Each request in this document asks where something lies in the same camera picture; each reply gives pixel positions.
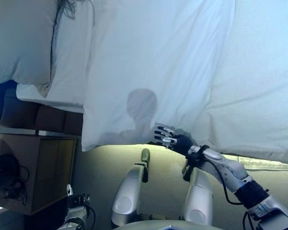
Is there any beige pillow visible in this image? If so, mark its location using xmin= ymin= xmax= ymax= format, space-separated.
xmin=0 ymin=0 xmax=60 ymax=98

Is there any black cable bundle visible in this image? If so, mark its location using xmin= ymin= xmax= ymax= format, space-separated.
xmin=0 ymin=154 xmax=31 ymax=206

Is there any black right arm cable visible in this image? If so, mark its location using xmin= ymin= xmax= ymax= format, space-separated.
xmin=219 ymin=165 xmax=252 ymax=230

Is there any grey robot torso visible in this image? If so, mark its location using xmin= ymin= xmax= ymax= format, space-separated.
xmin=120 ymin=219 xmax=216 ymax=230

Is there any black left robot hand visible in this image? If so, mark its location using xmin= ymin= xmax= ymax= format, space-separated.
xmin=66 ymin=184 xmax=91 ymax=207

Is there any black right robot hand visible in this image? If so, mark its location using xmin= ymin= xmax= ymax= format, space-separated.
xmin=152 ymin=122 xmax=194 ymax=156

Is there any white duvet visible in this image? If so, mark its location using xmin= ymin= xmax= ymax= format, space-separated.
xmin=81 ymin=0 xmax=288 ymax=166

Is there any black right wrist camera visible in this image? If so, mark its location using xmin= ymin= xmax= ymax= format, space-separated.
xmin=185 ymin=153 xmax=202 ymax=167

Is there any silver right robot leg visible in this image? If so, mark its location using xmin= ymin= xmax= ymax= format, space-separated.
xmin=181 ymin=165 xmax=214 ymax=226

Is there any brown upholstered bed frame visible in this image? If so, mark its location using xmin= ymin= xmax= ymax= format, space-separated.
xmin=0 ymin=88 xmax=84 ymax=138

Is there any wooden nightstand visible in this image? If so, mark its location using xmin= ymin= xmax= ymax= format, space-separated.
xmin=0 ymin=133 xmax=81 ymax=215

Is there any black box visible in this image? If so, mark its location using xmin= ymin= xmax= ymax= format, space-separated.
xmin=24 ymin=210 xmax=68 ymax=230

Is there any grey knitted fringed cushion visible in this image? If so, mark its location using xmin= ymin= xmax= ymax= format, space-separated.
xmin=57 ymin=0 xmax=96 ymax=27

